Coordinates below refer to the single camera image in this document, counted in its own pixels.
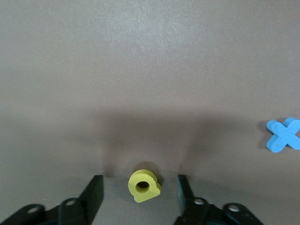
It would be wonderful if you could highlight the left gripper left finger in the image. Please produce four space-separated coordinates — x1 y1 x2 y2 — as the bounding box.
0 174 105 225

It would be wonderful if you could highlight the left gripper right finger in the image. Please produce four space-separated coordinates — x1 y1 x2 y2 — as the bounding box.
173 174 263 225

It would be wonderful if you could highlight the yellow letter d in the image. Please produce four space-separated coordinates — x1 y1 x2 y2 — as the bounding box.
127 168 162 203

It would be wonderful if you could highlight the blue letter x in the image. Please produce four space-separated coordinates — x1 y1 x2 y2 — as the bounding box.
266 117 300 152

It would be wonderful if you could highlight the brown table cover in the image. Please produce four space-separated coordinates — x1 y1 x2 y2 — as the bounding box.
0 0 300 225

